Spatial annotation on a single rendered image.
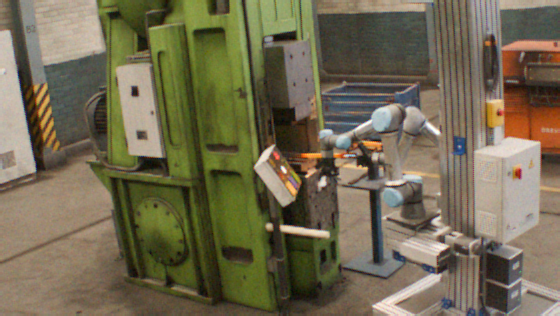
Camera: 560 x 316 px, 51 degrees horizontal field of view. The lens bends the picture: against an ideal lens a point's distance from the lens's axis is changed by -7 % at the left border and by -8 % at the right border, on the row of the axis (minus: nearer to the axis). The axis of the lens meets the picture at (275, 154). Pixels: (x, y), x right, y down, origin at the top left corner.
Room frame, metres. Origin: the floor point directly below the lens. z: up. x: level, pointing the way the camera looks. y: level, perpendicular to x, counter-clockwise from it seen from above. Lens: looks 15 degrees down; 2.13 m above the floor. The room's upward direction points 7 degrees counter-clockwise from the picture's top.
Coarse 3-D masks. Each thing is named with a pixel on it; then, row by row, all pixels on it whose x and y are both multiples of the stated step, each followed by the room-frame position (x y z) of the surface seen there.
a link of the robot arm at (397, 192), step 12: (384, 108) 3.13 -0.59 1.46; (396, 108) 3.16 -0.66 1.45; (372, 120) 3.14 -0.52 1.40; (384, 120) 3.08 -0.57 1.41; (396, 120) 3.12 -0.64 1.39; (384, 132) 3.10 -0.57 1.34; (396, 132) 3.11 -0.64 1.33; (384, 144) 3.12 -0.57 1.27; (396, 144) 3.11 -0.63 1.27; (384, 156) 3.14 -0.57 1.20; (396, 156) 3.10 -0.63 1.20; (396, 168) 3.09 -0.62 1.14; (396, 180) 3.09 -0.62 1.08; (384, 192) 3.10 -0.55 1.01; (396, 192) 3.05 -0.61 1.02; (408, 192) 3.10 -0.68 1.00; (396, 204) 3.05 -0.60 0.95
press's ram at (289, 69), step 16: (272, 48) 3.93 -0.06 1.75; (288, 48) 3.92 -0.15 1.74; (304, 48) 4.08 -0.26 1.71; (272, 64) 3.94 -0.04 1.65; (288, 64) 3.91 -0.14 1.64; (304, 64) 4.06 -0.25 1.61; (272, 80) 3.94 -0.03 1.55; (288, 80) 3.89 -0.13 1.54; (304, 80) 4.04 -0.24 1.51; (272, 96) 3.95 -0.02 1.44; (288, 96) 3.88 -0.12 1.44; (304, 96) 4.03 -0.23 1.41
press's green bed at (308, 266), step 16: (336, 224) 4.13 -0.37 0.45; (288, 240) 3.98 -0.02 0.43; (304, 240) 3.90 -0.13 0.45; (320, 240) 3.94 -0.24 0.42; (336, 240) 4.13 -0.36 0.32; (288, 256) 3.99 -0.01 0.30; (304, 256) 3.92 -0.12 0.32; (320, 256) 4.08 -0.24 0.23; (336, 256) 4.12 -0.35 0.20; (304, 272) 3.92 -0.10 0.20; (320, 272) 3.95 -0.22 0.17; (336, 272) 4.09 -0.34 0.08; (304, 288) 3.93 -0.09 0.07; (320, 288) 3.92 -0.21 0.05
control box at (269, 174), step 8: (264, 152) 3.62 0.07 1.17; (272, 152) 3.52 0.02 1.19; (264, 160) 3.34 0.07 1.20; (272, 160) 3.42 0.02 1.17; (280, 160) 3.55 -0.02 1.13; (256, 168) 3.34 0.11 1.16; (264, 168) 3.33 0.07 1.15; (272, 168) 3.34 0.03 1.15; (280, 168) 3.45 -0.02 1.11; (288, 168) 3.58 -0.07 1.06; (264, 176) 3.33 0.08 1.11; (272, 176) 3.32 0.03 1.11; (288, 176) 3.48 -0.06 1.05; (272, 184) 3.32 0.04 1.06; (280, 184) 3.31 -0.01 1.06; (272, 192) 3.32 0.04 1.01; (280, 192) 3.31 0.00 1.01; (288, 192) 3.31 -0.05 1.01; (296, 192) 3.42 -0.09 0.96; (280, 200) 3.32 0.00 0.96; (288, 200) 3.31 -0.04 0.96
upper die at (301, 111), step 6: (306, 102) 4.04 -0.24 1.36; (276, 108) 4.00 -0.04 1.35; (294, 108) 3.92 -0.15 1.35; (300, 108) 3.97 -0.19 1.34; (306, 108) 4.03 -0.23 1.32; (276, 114) 4.01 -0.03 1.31; (282, 114) 3.98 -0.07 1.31; (288, 114) 3.95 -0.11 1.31; (294, 114) 3.92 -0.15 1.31; (300, 114) 3.97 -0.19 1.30; (306, 114) 4.03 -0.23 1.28; (276, 120) 4.01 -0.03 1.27; (282, 120) 3.98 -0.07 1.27; (288, 120) 3.95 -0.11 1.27; (294, 120) 3.93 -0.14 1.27
